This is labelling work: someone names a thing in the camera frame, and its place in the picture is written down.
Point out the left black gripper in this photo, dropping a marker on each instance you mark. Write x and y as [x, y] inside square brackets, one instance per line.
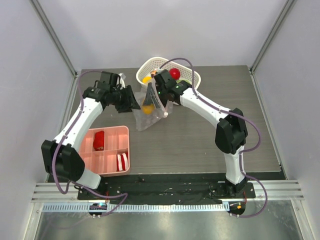
[130, 102]

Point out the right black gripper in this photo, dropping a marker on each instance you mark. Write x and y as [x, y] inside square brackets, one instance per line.
[158, 81]

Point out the clear pink zip top bag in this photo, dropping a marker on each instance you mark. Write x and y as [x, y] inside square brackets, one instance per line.
[144, 121]

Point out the red fake apple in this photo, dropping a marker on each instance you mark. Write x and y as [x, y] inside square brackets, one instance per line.
[175, 73]

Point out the green fake lettuce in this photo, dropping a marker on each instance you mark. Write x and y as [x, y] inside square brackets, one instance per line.
[184, 80]

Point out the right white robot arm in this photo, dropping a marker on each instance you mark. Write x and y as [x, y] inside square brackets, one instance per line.
[230, 129]

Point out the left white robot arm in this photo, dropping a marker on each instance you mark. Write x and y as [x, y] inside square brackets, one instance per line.
[60, 155]

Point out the orange fake fruit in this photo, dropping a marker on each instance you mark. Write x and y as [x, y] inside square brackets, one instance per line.
[147, 109]

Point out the red plush fake food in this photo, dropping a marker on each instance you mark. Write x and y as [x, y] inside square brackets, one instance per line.
[99, 141]

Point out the red white striped fake food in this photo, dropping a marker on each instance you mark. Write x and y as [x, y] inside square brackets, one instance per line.
[123, 162]

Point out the white perforated plastic basket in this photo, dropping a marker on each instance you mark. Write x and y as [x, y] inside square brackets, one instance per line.
[158, 63]

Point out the pink divided organizer tray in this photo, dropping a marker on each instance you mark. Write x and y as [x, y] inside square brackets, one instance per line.
[104, 162]

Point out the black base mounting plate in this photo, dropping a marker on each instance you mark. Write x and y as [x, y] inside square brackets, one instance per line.
[151, 192]

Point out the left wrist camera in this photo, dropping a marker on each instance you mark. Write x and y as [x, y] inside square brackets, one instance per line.
[112, 80]

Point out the aluminium front rail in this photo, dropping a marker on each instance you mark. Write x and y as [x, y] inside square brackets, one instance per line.
[268, 189]

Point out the left aluminium corner post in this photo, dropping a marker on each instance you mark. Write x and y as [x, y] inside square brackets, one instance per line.
[52, 34]

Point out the aluminium corner post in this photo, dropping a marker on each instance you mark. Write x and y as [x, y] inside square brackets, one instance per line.
[279, 21]
[52, 34]

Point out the slotted grey cable duct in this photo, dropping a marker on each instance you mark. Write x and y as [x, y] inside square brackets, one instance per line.
[90, 207]

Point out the right aluminium corner post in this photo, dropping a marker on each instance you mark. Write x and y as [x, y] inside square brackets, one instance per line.
[279, 21]

